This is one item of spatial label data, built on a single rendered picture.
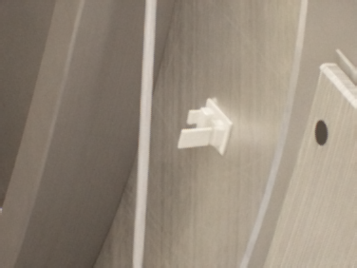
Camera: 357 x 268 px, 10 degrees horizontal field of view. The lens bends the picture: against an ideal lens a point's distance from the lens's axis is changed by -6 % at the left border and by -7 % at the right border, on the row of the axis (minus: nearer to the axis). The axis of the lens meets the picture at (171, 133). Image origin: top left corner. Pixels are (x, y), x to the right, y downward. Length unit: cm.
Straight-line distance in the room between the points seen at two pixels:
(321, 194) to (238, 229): 9
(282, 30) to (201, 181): 10
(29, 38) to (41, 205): 87
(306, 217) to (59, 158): 17
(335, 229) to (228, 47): 13
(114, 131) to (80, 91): 3
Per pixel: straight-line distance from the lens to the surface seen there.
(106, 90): 101
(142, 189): 97
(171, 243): 101
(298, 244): 89
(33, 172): 103
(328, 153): 87
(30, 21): 190
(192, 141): 95
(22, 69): 188
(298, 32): 91
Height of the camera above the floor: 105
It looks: 6 degrees down
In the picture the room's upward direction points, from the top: 1 degrees clockwise
